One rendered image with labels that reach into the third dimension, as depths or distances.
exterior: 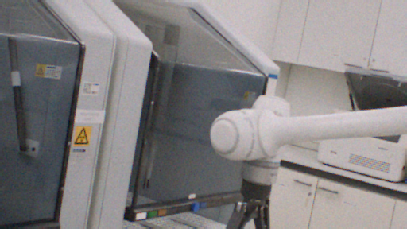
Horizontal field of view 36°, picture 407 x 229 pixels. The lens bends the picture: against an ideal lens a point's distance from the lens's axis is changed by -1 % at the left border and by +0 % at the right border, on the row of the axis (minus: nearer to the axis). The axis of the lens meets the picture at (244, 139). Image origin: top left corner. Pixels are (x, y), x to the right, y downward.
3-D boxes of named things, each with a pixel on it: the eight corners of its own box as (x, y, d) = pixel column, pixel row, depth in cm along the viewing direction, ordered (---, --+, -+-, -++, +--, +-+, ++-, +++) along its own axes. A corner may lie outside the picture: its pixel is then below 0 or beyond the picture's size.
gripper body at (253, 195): (262, 186, 147) (254, 223, 148) (278, 184, 154) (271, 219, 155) (235, 178, 151) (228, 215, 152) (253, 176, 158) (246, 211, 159)
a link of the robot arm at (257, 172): (286, 162, 153) (281, 186, 154) (255, 154, 158) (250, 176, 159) (269, 164, 146) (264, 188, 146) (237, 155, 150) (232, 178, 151)
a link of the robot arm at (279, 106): (251, 153, 159) (228, 154, 147) (263, 93, 157) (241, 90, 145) (289, 162, 154) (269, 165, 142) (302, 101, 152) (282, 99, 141)
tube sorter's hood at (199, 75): (5, 175, 188) (36, -34, 181) (135, 166, 241) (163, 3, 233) (133, 223, 163) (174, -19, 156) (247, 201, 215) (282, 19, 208)
